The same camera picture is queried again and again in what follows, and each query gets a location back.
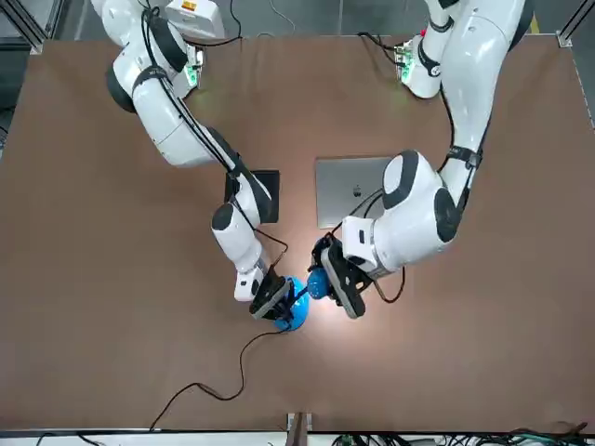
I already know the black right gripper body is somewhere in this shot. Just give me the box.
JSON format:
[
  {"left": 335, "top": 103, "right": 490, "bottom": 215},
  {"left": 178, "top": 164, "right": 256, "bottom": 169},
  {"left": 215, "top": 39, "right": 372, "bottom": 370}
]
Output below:
[{"left": 249, "top": 263, "right": 293, "bottom": 322}]

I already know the silver closed laptop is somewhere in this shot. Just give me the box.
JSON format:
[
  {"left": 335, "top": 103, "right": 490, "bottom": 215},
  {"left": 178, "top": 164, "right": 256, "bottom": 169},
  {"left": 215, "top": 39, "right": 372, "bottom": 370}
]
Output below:
[{"left": 314, "top": 155, "right": 400, "bottom": 230}]

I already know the blue desk lamp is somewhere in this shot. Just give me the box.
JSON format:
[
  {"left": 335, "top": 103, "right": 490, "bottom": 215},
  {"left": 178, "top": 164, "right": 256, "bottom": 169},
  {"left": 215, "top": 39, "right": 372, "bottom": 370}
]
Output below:
[{"left": 272, "top": 268, "right": 334, "bottom": 333}]

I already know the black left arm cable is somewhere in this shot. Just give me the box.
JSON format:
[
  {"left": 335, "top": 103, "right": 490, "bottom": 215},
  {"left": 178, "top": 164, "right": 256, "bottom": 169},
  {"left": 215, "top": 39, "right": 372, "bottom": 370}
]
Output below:
[{"left": 324, "top": 13, "right": 487, "bottom": 304}]

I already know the white controller box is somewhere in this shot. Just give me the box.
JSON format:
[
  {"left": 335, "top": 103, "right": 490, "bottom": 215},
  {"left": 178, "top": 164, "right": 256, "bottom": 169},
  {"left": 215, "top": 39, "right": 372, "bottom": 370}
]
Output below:
[{"left": 165, "top": 0, "right": 228, "bottom": 41}]

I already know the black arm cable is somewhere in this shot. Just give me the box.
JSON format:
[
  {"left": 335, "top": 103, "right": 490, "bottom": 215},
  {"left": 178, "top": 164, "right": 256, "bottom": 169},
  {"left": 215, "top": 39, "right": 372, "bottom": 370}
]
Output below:
[
  {"left": 324, "top": 13, "right": 487, "bottom": 304},
  {"left": 139, "top": 7, "right": 288, "bottom": 270}
]

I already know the aluminium frame post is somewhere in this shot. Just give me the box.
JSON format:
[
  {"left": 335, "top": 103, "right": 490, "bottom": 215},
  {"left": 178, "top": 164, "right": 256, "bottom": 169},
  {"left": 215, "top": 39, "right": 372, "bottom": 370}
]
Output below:
[
  {"left": 0, "top": 0, "right": 47, "bottom": 56},
  {"left": 555, "top": 0, "right": 595, "bottom": 47},
  {"left": 285, "top": 411, "right": 317, "bottom": 446}
]

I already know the black lamp power cable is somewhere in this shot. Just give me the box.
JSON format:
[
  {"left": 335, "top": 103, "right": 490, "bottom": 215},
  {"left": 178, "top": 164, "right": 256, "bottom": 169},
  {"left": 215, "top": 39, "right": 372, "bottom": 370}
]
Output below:
[{"left": 149, "top": 324, "right": 292, "bottom": 432}]

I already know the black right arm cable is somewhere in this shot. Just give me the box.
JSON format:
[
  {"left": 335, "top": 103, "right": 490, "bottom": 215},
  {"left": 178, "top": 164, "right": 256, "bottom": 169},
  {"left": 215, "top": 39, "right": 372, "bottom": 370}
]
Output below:
[{"left": 139, "top": 7, "right": 288, "bottom": 270}]

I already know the black mouse mat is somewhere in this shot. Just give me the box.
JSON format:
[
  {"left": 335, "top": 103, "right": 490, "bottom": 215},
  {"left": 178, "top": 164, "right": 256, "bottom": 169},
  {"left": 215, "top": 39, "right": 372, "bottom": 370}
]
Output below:
[{"left": 224, "top": 169, "right": 281, "bottom": 224}]

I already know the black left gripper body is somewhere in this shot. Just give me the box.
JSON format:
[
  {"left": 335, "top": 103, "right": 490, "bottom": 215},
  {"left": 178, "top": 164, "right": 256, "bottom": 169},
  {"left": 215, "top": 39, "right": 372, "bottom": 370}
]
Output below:
[{"left": 322, "top": 242, "right": 373, "bottom": 321}]

